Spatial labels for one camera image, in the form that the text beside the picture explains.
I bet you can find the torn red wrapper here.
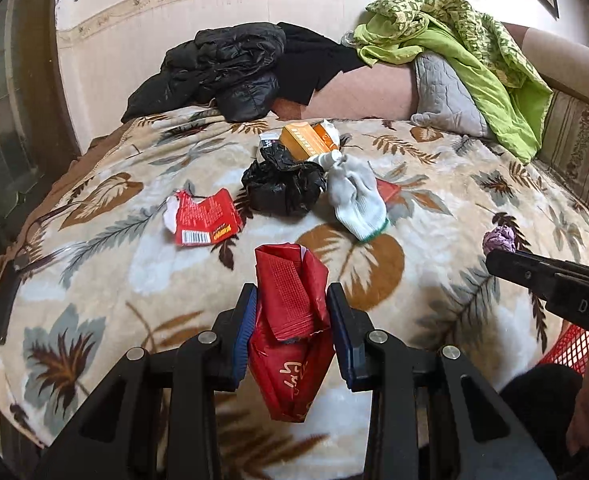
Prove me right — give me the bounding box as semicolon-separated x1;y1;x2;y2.
163;188;245;247

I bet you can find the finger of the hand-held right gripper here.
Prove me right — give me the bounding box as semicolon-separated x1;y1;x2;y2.
521;252;589;288
485;248;567;308

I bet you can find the black plastic bag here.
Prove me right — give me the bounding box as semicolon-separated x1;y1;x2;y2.
241;144;327;218

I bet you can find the black cloth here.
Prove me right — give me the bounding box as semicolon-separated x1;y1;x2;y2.
274;21;367;107

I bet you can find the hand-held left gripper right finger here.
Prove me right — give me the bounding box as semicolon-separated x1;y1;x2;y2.
325;282;557;480

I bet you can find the striped sofa backrest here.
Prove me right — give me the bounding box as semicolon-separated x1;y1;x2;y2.
531;89;589;223

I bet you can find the brown bolster cushion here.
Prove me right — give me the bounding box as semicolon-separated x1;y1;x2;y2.
273;62;421;122

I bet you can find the wooden glass door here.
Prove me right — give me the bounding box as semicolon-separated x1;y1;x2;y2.
0;0;82;271

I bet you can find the black puffer jacket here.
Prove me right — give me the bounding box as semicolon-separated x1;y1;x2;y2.
120;22;288;124

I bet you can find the black flat device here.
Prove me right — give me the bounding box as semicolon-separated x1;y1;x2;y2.
0;261;24;346

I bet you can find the red foil wrapper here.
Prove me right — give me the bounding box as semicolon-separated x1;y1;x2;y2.
248;242;336;423

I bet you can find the orange and white packet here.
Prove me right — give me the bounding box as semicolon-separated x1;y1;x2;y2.
313;119;343;152

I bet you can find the person's dark trouser leg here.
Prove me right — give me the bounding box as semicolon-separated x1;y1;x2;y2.
499;364;589;480

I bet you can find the grey quilted pillow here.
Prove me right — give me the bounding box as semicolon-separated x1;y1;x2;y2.
410;50;497;140

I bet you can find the beige sofa armrest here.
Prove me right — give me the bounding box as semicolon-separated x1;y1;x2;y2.
501;21;589;108

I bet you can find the small red packet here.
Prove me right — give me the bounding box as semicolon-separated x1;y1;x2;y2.
377;178;403;207

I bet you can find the orange carton box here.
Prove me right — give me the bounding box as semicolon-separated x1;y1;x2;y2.
279;124;340;160

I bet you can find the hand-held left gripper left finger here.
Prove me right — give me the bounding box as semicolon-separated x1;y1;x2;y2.
34;282;260;480

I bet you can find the green patterned blanket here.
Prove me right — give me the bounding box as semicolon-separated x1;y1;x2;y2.
353;0;555;165

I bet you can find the white knit glove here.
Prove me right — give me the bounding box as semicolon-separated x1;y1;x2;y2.
324;154;391;242

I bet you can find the purple wrapper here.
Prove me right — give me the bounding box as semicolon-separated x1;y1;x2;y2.
483;225;517;257

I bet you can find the red mesh basket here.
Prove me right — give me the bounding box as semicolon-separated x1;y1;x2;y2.
539;322;589;376

